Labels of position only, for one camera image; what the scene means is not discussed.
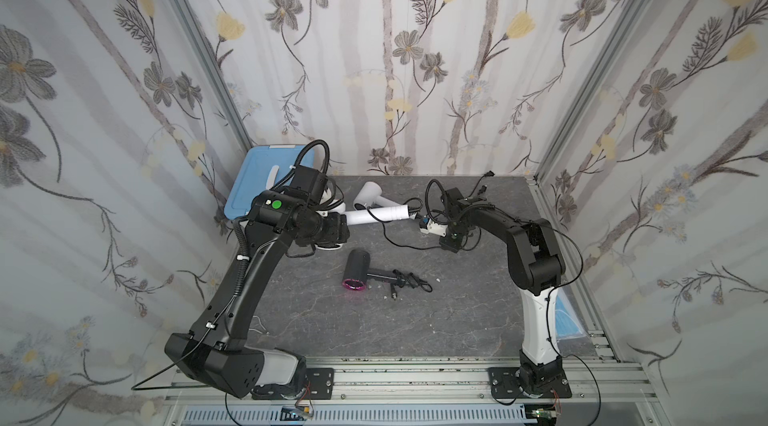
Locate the dark grey pink hair dryer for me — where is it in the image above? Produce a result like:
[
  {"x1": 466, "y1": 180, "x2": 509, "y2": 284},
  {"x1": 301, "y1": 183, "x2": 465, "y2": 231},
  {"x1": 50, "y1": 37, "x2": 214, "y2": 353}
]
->
[{"x1": 342, "y1": 249, "x2": 406, "y2": 291}]

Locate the white hair dryer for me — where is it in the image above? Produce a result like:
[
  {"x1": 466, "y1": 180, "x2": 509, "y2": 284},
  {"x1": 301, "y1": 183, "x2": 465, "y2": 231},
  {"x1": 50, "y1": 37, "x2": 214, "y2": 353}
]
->
[
  {"x1": 353, "y1": 181, "x2": 401, "y2": 211},
  {"x1": 320, "y1": 205, "x2": 427, "y2": 251}
]

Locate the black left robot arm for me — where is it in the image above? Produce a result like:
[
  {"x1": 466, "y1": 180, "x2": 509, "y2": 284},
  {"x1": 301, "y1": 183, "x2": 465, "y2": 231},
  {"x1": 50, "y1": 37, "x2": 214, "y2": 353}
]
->
[{"x1": 164, "y1": 191, "x2": 350, "y2": 399}]

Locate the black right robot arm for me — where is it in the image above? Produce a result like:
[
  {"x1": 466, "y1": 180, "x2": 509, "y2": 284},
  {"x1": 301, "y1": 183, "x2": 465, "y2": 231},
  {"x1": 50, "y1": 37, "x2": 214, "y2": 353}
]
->
[{"x1": 440, "y1": 189, "x2": 572, "y2": 398}]

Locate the blue lid storage box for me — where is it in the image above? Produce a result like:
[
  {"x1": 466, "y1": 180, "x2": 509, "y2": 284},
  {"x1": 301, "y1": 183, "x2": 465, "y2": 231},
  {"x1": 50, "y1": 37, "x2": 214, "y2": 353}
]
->
[{"x1": 224, "y1": 145, "x2": 303, "y2": 220}]

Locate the blue face mask pack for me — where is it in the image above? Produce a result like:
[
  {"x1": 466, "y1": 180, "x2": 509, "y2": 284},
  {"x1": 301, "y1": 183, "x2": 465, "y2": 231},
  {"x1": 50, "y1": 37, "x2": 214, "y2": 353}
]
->
[{"x1": 555, "y1": 293, "x2": 587, "y2": 340}]

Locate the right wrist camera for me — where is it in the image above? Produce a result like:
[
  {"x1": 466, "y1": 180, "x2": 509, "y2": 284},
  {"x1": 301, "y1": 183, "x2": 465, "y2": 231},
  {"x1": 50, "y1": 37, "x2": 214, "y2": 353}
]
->
[{"x1": 419, "y1": 217, "x2": 447, "y2": 237}]

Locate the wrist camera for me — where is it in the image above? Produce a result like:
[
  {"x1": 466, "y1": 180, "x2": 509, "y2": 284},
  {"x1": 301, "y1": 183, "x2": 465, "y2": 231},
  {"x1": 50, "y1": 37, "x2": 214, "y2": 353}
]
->
[
  {"x1": 273, "y1": 139, "x2": 330, "y2": 206},
  {"x1": 419, "y1": 217, "x2": 447, "y2": 237}
]

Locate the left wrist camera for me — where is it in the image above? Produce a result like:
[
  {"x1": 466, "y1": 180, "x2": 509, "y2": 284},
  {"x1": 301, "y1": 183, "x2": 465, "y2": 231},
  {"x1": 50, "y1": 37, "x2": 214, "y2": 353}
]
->
[{"x1": 273, "y1": 139, "x2": 330, "y2": 206}]

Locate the black cord of far dryer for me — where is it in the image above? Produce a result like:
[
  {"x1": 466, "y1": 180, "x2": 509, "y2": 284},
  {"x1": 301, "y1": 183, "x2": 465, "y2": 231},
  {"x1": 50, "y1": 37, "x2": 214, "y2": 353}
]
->
[{"x1": 413, "y1": 170, "x2": 497, "y2": 217}]

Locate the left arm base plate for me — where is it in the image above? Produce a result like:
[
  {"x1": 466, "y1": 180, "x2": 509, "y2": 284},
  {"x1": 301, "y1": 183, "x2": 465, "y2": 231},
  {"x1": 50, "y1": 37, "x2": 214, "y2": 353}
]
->
[{"x1": 251, "y1": 368, "x2": 335, "y2": 401}]

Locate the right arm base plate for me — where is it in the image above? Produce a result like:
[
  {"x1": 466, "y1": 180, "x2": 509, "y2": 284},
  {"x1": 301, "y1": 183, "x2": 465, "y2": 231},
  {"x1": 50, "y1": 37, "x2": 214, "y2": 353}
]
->
[{"x1": 487, "y1": 367, "x2": 573, "y2": 400}]

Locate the white vented cable duct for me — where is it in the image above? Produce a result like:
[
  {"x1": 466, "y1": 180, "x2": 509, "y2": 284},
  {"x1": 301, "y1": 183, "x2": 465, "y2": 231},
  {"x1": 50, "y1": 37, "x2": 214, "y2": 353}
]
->
[{"x1": 176, "y1": 404, "x2": 537, "y2": 425}]

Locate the aluminium rail frame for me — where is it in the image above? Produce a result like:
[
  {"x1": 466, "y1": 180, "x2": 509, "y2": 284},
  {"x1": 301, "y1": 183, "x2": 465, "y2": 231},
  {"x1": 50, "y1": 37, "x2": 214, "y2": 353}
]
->
[{"x1": 152, "y1": 358, "x2": 671, "y2": 425}]

